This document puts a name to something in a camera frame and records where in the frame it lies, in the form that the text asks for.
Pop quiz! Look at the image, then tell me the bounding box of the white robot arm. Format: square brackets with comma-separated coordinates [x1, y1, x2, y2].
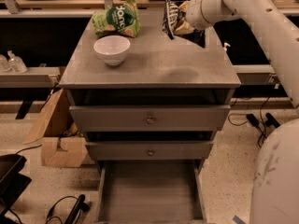
[186, 0, 299, 224]

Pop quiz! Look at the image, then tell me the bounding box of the green snack bag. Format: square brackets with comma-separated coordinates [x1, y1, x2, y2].
[92, 0, 140, 37]

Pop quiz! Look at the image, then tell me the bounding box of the grey drawer cabinet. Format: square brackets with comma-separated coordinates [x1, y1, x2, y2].
[59, 9, 242, 224]

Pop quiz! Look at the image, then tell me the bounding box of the top grey drawer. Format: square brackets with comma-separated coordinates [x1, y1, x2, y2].
[69, 105, 230, 132]

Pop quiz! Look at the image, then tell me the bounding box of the middle grey drawer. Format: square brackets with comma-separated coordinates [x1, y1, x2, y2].
[86, 141, 213, 161]

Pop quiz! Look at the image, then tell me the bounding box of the bottom grey open drawer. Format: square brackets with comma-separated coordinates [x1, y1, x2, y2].
[96, 160, 207, 224]

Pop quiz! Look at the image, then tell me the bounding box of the white pump dispenser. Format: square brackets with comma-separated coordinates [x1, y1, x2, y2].
[223, 42, 231, 51]

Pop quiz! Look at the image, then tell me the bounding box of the white bowl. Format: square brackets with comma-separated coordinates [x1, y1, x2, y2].
[93, 35, 131, 66]

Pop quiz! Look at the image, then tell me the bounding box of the black stand leg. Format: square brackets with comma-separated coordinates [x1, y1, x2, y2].
[265, 113, 280, 128]

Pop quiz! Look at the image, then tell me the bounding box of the cardboard box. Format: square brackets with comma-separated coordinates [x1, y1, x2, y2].
[24, 90, 88, 168]

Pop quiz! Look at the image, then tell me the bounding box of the clear plastic bottle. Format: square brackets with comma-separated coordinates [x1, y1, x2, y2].
[7, 50, 27, 74]

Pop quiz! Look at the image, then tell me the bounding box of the blue floor tape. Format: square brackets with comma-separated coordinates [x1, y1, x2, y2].
[233, 216, 246, 224]

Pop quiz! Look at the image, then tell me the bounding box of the black tray stand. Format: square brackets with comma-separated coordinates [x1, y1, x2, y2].
[0, 154, 32, 217]

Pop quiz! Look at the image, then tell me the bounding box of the black power adapter cable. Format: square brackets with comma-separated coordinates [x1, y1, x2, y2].
[227, 95, 273, 148]

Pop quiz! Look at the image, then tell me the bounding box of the black cable on floor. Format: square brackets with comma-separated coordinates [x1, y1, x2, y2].
[45, 193, 91, 224]

